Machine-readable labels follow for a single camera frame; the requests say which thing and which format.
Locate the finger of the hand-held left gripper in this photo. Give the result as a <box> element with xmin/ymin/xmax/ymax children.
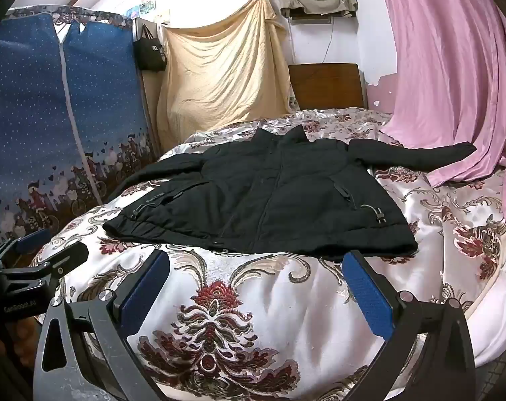
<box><xmin>0</xmin><ymin>243</ymin><xmax>89</xmax><ymax>289</ymax></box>
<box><xmin>0</xmin><ymin>229</ymin><xmax>53</xmax><ymax>262</ymax></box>

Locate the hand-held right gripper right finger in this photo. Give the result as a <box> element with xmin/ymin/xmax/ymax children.
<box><xmin>342</xmin><ymin>250</ymin><xmax>476</xmax><ymax>401</ymax></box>

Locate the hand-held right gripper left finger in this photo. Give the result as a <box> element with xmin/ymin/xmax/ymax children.
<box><xmin>33</xmin><ymin>251</ymin><xmax>171</xmax><ymax>401</ymax></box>

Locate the black padded jacket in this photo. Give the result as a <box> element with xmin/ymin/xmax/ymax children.
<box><xmin>103</xmin><ymin>127</ymin><xmax>477</xmax><ymax>260</ymax></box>

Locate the person's left hand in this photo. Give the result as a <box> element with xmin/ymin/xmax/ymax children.
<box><xmin>2</xmin><ymin>315</ymin><xmax>42</xmax><ymax>368</ymax></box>

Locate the floral satin bedspread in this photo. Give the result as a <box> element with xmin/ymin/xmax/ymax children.
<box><xmin>31</xmin><ymin>108</ymin><xmax>506</xmax><ymax>401</ymax></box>

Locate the blue printed fabric wardrobe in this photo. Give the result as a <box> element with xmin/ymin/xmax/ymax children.
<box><xmin>0</xmin><ymin>5</ymin><xmax>162</xmax><ymax>255</ymax></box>

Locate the wooden headboard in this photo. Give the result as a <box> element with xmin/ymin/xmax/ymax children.
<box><xmin>288</xmin><ymin>63</ymin><xmax>368</xmax><ymax>111</ymax></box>

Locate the black tote bag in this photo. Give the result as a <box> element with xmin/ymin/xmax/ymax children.
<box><xmin>133</xmin><ymin>24</ymin><xmax>168</xmax><ymax>72</ymax></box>

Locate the beige hanging sheet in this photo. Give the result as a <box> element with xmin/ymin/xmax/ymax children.
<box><xmin>157</xmin><ymin>0</ymin><xmax>293</xmax><ymax>151</ymax></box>

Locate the pink curtain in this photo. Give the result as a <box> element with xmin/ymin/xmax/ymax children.
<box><xmin>372</xmin><ymin>0</ymin><xmax>506</xmax><ymax>218</ymax></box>

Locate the thin wall cable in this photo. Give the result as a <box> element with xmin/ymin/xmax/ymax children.
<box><xmin>322</xmin><ymin>19</ymin><xmax>336</xmax><ymax>65</ymax></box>

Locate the colourful wall poster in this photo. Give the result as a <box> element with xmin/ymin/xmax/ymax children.
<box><xmin>125</xmin><ymin>0</ymin><xmax>158</xmax><ymax>19</ymax></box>

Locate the wall box under cloth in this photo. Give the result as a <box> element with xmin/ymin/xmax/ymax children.
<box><xmin>288</xmin><ymin>13</ymin><xmax>333</xmax><ymax>26</ymax></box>

